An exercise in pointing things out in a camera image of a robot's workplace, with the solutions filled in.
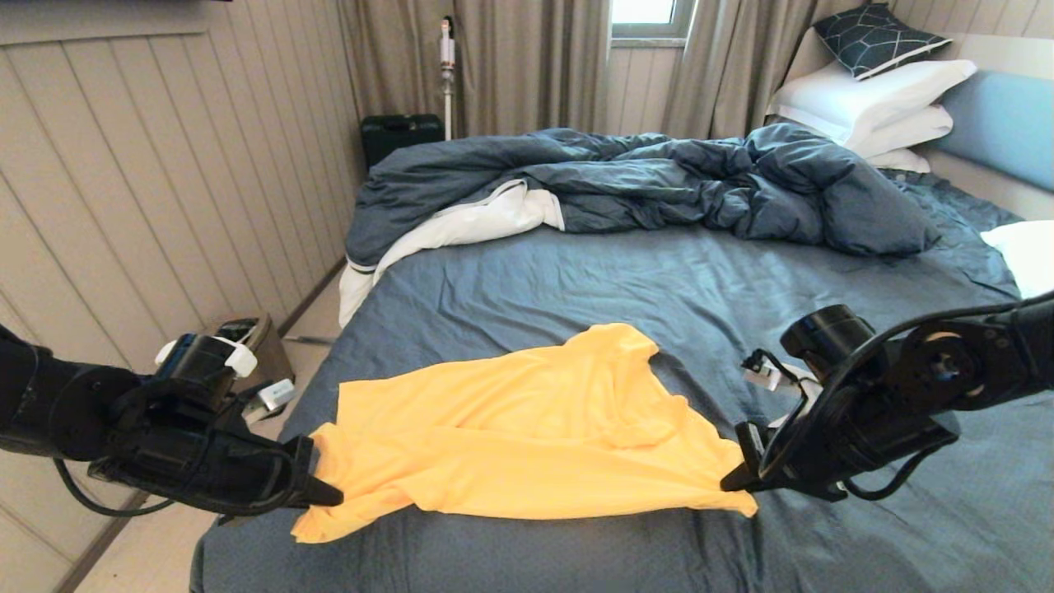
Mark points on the small white pillow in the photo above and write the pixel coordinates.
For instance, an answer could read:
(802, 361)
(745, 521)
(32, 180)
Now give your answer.
(899, 161)

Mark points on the brown metal trash bin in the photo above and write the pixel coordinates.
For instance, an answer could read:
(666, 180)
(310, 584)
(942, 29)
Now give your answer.
(272, 350)

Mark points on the dark green hard case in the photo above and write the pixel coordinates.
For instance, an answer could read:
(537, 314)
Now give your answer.
(399, 137)

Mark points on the dark geometric pattern cushion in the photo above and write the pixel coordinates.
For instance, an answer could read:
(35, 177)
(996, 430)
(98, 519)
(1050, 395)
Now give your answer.
(877, 41)

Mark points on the crumpled dark blue duvet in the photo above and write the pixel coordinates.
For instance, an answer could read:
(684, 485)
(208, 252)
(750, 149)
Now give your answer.
(659, 177)

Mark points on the narrow beige curtain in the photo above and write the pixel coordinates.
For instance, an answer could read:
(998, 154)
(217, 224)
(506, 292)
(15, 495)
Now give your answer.
(725, 66)

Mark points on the white stick vacuum cleaner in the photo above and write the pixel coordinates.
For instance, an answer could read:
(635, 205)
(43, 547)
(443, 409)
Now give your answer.
(448, 71)

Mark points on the beige headboard frame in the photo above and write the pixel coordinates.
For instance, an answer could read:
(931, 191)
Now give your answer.
(1005, 54)

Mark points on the wide beige curtain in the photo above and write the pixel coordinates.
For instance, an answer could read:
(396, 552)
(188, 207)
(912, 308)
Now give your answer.
(527, 66)

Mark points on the yellow t-shirt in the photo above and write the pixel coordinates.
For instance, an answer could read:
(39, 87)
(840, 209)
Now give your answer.
(510, 436)

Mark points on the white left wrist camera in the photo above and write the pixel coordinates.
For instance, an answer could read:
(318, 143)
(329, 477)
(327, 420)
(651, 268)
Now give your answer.
(276, 394)

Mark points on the large white pillow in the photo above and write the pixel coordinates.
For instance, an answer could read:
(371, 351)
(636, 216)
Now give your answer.
(865, 95)

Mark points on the dark blue bed sheet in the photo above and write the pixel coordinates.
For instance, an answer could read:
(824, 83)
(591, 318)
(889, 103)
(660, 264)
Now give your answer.
(576, 280)

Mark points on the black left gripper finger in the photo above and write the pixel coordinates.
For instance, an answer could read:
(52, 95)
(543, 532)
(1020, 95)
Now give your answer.
(325, 501)
(325, 490)

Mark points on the light blue headboard pad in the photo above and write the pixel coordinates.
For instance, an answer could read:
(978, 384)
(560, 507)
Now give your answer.
(1005, 128)

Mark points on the thin metal rod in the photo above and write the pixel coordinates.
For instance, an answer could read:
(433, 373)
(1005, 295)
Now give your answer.
(309, 339)

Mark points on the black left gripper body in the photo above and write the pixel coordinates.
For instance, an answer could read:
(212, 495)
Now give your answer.
(206, 465)

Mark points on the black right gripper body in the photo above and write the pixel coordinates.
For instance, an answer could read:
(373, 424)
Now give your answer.
(865, 441)

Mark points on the white duvet lining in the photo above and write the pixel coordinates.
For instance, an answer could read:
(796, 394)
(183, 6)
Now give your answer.
(461, 227)

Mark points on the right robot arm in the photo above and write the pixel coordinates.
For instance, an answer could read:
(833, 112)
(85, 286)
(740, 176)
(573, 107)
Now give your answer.
(972, 362)

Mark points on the flat white pillow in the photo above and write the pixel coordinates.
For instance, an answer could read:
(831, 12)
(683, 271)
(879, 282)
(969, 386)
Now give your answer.
(906, 132)

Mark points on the window with grey frame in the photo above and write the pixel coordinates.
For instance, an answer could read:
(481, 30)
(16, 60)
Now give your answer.
(642, 12)

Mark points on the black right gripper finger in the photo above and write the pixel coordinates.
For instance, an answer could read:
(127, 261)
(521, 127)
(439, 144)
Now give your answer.
(741, 478)
(749, 487)

